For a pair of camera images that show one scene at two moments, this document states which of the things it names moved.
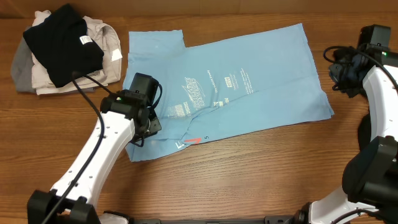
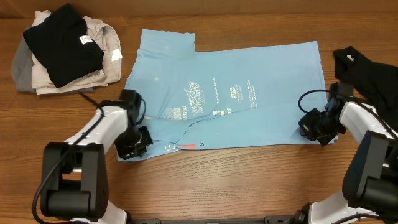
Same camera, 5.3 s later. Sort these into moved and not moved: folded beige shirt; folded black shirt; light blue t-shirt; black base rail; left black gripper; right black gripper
Moved: left black gripper; right black gripper; light blue t-shirt
Not moved: folded beige shirt; black base rail; folded black shirt
